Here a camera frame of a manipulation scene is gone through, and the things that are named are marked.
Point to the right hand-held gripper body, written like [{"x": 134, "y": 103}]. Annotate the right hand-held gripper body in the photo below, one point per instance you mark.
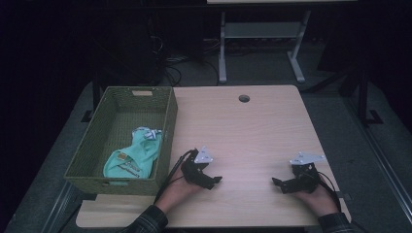
[{"x": 304, "y": 176}]

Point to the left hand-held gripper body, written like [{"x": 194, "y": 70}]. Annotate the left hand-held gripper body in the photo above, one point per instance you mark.
[{"x": 194, "y": 168}]

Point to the mint green striped garment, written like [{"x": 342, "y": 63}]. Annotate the mint green striped garment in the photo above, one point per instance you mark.
[{"x": 137, "y": 158}]

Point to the green woven basket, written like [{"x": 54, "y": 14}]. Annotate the green woven basket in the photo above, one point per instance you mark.
[{"x": 136, "y": 119}]

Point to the person's right hand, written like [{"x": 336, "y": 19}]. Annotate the person's right hand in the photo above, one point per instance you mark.
[{"x": 319, "y": 200}]

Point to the person's left hand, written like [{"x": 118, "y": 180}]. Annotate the person's left hand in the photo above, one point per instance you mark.
[{"x": 176, "y": 192}]

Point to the black metal stand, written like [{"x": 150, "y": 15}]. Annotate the black metal stand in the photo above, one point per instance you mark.
[{"x": 364, "y": 97}]

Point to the white metal table frame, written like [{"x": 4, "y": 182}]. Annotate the white metal table frame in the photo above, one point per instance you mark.
[{"x": 262, "y": 30}]

